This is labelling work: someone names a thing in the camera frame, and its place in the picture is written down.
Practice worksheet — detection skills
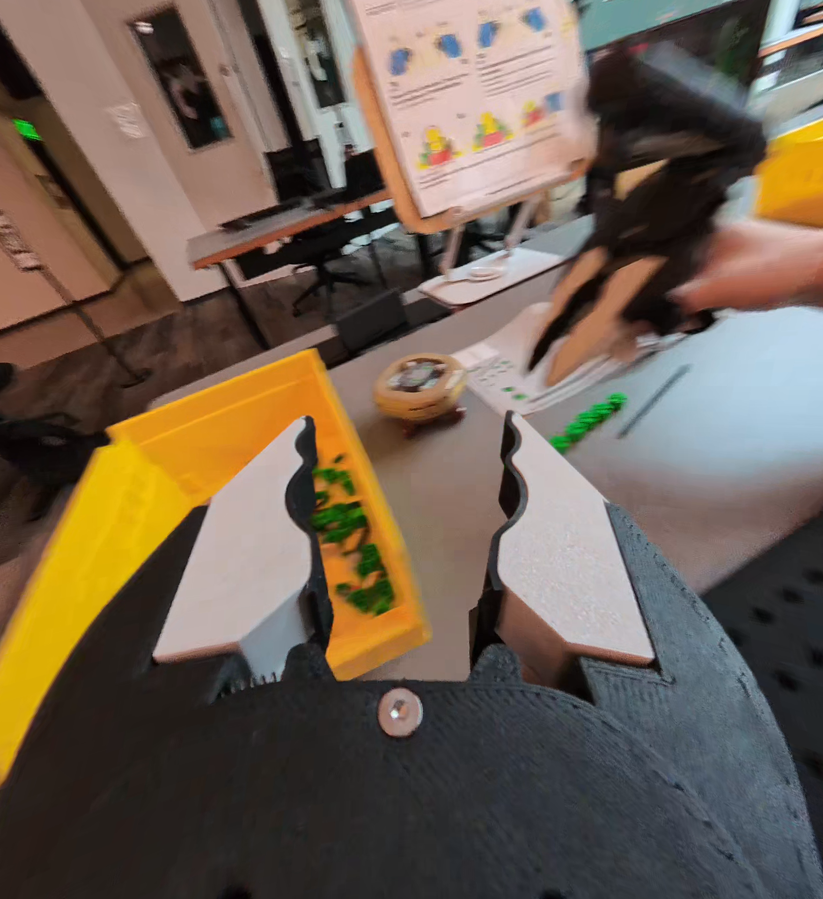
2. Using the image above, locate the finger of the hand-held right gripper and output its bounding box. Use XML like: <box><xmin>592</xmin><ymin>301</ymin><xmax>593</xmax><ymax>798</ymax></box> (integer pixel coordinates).
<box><xmin>527</xmin><ymin>244</ymin><xmax>609</xmax><ymax>373</ymax></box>
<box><xmin>546</xmin><ymin>256</ymin><xmax>669</xmax><ymax>387</ymax></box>

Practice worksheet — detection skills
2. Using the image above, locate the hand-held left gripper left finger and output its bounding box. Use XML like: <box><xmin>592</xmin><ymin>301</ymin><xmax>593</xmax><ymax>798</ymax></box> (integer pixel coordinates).
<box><xmin>153</xmin><ymin>416</ymin><xmax>335</xmax><ymax>678</ymax></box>

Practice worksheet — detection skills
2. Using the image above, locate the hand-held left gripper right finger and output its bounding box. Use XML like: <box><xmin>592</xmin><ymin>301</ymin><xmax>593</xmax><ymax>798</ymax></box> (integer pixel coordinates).
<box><xmin>469</xmin><ymin>412</ymin><xmax>658</xmax><ymax>685</ymax></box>

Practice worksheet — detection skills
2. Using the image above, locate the instruction booklet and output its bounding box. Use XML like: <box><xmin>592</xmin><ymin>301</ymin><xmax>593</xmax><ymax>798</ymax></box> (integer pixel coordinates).
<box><xmin>450</xmin><ymin>301</ymin><xmax>690</xmax><ymax>417</ymax></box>

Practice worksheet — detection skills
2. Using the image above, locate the black axle rod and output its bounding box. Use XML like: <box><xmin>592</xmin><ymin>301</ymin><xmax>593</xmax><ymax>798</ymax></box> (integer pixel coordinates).
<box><xmin>615</xmin><ymin>364</ymin><xmax>693</xmax><ymax>440</ymax></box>

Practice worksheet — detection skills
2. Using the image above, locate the row of green bricks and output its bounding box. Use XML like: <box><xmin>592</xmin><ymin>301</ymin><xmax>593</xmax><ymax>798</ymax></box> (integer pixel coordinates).
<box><xmin>548</xmin><ymin>392</ymin><xmax>629</xmax><ymax>454</ymax></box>

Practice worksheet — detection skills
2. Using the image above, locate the pile of small green pieces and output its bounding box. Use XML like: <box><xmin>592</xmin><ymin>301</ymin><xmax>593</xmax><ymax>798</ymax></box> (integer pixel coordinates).
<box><xmin>309</xmin><ymin>453</ymin><xmax>398</xmax><ymax>618</ymax></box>

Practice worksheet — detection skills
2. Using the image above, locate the yellow plastic bin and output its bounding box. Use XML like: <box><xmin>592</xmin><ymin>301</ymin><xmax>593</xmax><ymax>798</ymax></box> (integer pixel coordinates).
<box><xmin>0</xmin><ymin>349</ymin><xmax>432</xmax><ymax>788</ymax></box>
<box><xmin>754</xmin><ymin>105</ymin><xmax>823</xmax><ymax>229</ymax></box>

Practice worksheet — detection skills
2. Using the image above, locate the grey desk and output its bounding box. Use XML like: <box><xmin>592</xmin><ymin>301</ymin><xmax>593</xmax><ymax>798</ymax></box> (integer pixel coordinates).
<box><xmin>148</xmin><ymin>214</ymin><xmax>823</xmax><ymax>682</ymax></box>

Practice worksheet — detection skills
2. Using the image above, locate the person's right hand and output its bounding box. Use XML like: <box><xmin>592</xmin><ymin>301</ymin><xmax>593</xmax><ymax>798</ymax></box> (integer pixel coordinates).
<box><xmin>670</xmin><ymin>223</ymin><xmax>816</xmax><ymax>317</ymax></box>

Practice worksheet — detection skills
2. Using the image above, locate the white board stand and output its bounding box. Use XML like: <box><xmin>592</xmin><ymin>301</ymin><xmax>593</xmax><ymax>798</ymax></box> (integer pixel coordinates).
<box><xmin>417</xmin><ymin>200</ymin><xmax>567</xmax><ymax>309</ymax></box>

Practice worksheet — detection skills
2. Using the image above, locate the tan brick-built pot model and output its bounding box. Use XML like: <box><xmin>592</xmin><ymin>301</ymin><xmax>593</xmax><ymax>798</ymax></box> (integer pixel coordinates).
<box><xmin>373</xmin><ymin>353</ymin><xmax>469</xmax><ymax>438</ymax></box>

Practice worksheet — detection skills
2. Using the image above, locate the black chair backrest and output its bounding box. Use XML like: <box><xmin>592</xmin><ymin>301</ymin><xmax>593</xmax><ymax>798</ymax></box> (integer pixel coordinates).
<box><xmin>334</xmin><ymin>288</ymin><xmax>412</xmax><ymax>352</ymax></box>

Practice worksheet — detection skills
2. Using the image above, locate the wooden display board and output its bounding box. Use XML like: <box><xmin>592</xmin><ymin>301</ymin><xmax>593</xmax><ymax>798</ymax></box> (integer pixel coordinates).
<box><xmin>350</xmin><ymin>0</ymin><xmax>591</xmax><ymax>236</ymax></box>

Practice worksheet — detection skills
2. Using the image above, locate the black monitor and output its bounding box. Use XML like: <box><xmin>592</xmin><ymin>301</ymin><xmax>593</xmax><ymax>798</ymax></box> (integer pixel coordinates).
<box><xmin>341</xmin><ymin>151</ymin><xmax>386</xmax><ymax>198</ymax></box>
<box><xmin>264</xmin><ymin>140</ymin><xmax>331</xmax><ymax>201</ymax></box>

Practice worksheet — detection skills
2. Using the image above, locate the wooden-edged office table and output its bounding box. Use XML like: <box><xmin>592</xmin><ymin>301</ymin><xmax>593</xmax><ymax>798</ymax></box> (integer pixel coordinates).
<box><xmin>187</xmin><ymin>186</ymin><xmax>391</xmax><ymax>352</ymax></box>

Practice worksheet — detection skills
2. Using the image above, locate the black floor sign stand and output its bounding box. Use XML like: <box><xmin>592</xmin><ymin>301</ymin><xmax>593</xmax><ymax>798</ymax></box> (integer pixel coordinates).
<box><xmin>0</xmin><ymin>207</ymin><xmax>153</xmax><ymax>387</ymax></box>

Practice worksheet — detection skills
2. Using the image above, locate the white paper notice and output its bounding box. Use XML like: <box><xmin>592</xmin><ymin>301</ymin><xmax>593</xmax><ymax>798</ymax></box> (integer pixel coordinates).
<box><xmin>106</xmin><ymin>102</ymin><xmax>147</xmax><ymax>140</ymax></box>

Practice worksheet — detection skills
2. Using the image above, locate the dark wall poster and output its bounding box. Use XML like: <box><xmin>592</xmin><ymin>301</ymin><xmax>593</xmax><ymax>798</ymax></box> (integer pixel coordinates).
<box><xmin>129</xmin><ymin>6</ymin><xmax>233</xmax><ymax>152</ymax></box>
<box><xmin>288</xmin><ymin>0</ymin><xmax>348</xmax><ymax>110</ymax></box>

